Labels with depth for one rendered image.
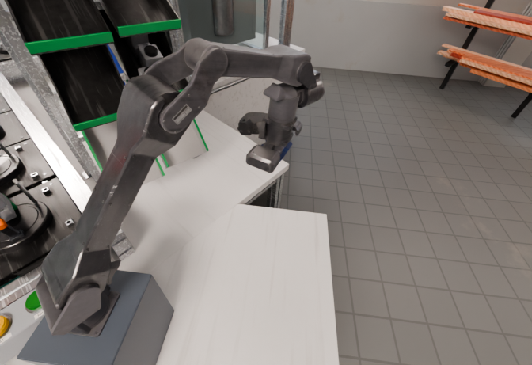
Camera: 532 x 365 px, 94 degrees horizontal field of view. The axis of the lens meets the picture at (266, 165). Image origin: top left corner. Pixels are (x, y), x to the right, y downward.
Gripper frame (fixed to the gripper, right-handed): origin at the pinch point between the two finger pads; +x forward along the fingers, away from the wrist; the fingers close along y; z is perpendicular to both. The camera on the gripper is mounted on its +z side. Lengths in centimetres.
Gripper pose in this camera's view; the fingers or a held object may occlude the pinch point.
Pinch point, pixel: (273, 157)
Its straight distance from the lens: 59.5
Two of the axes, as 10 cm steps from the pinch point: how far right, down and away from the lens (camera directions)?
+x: -1.2, 7.4, 6.6
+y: -4.2, 5.6, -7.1
